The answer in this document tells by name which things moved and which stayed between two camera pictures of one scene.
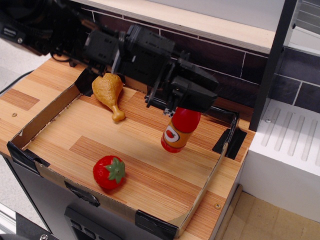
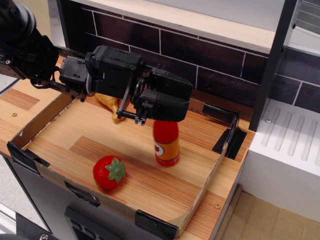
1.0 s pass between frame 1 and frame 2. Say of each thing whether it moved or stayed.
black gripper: moved
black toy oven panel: stayed
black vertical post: stayed
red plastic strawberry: stayed
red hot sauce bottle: moved
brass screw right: stayed
